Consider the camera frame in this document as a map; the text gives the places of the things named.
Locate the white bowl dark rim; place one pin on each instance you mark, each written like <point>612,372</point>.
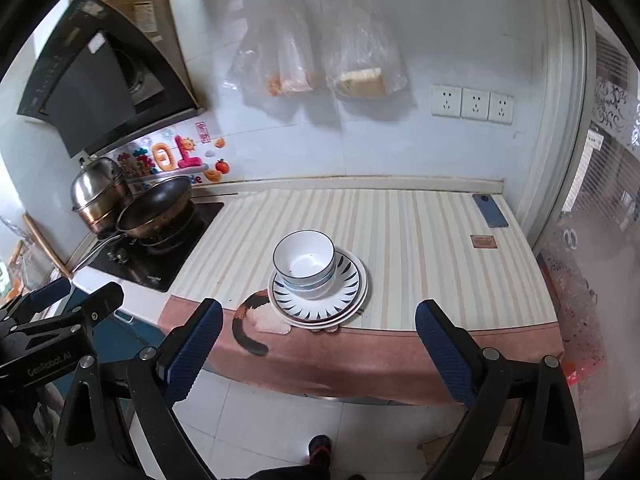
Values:
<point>302,244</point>

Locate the stainless steel pot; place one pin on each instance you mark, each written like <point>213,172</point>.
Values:
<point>99,194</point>

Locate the dark frying pan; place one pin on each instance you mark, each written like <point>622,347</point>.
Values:
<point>148,215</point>

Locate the plastic bag with orange food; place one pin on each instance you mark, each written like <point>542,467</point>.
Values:
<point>276,58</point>

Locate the blue smartphone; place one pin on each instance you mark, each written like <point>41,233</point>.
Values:
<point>490,211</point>

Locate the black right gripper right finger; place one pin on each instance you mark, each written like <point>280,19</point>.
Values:
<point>544,441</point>

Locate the colourful wall stickers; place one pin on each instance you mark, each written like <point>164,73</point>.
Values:
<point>193,149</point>

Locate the black gas stove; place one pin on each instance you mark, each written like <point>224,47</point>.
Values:
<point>155,263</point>

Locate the plain white bowl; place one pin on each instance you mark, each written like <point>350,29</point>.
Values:
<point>307,271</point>

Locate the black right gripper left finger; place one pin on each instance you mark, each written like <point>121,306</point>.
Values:
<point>93,441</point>

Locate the blue striped white plate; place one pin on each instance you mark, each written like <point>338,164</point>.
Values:
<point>325,299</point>

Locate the white bowl blue rim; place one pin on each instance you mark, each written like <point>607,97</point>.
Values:
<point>311,292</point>

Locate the white wall socket middle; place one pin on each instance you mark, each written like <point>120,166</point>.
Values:
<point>475,104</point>

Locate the white wall socket left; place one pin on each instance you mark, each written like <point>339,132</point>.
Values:
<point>446,101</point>

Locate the white wall socket right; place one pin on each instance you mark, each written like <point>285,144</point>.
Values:
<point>501,108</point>

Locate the striped cat print mat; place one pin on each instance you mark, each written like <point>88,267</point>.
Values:
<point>393,249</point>

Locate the white wall socket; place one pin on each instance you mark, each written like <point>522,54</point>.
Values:
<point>446,101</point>
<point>475,104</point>
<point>501,108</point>

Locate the large white floral plate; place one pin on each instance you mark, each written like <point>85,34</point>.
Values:
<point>325,317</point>

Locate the plastic bag with bread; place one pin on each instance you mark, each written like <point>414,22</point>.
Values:
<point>360,55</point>

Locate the black range hood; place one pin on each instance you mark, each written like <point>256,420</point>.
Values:
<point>110,71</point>

